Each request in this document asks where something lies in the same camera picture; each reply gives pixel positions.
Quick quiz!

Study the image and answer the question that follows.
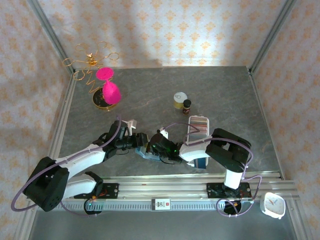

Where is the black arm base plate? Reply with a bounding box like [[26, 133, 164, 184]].
[[74, 183, 120, 200], [206, 183, 252, 201]]

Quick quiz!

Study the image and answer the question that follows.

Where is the blue VIP card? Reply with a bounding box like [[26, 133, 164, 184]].
[[193, 157, 208, 169]]

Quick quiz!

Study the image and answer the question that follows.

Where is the yellow tin can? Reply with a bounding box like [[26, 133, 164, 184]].
[[173, 91, 189, 110]]

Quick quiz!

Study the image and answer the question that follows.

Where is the white alarm clock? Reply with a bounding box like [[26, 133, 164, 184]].
[[259, 191, 287, 220]]

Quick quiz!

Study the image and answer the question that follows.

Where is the aluminium frame post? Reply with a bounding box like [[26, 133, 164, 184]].
[[248, 0, 298, 76], [26, 0, 77, 75]]

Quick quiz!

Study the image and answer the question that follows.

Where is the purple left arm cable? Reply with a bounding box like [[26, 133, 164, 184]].
[[11, 114, 123, 218]]

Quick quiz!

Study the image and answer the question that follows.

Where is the white number label tag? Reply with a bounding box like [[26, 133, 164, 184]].
[[151, 197, 172, 212]]

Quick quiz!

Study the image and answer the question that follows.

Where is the gold wire glass rack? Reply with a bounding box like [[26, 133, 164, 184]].
[[62, 40, 120, 113]]

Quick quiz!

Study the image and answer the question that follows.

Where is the stack of colourful cards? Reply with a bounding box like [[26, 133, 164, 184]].
[[188, 117, 210, 141]]

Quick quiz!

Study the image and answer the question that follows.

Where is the aluminium table side rail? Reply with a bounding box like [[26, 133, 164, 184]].
[[46, 71, 78, 168], [247, 66, 310, 240]]

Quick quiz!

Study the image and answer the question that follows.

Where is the grey slotted cable duct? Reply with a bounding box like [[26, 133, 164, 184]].
[[37, 200, 263, 213]]

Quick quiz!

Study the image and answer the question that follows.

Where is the white plastic card basket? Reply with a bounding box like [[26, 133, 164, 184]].
[[186, 114, 211, 170]]

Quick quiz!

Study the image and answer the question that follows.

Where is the small black-capped spice bottle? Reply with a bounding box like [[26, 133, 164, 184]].
[[182, 99, 192, 116]]

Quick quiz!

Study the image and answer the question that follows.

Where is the blue leather card holder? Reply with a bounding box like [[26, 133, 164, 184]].
[[134, 146, 165, 163]]

